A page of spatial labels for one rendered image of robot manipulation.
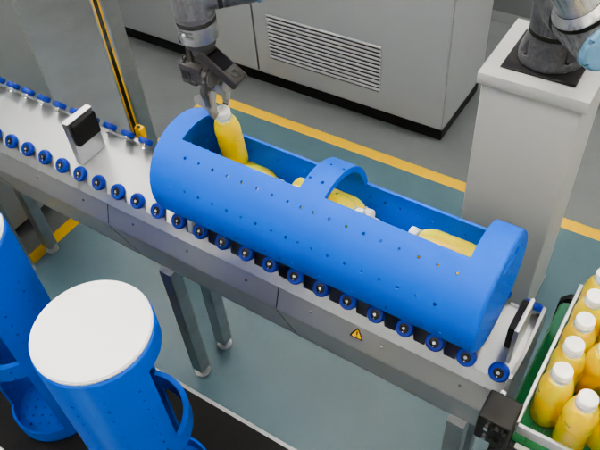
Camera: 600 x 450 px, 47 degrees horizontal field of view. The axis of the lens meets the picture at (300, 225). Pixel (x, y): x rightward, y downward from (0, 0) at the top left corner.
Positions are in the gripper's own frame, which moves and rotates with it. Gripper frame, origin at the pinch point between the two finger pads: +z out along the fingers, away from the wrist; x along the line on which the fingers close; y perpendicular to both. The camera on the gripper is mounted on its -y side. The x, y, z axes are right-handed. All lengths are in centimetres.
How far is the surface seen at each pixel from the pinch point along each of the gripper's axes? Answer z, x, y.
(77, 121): 17, 8, 50
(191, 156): 4.0, 13.6, -0.3
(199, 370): 120, 18, 22
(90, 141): 27, 6, 51
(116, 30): 12, -26, 65
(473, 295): 7, 16, -73
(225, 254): 32.3, 17.6, -7.7
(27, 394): 108, 61, 64
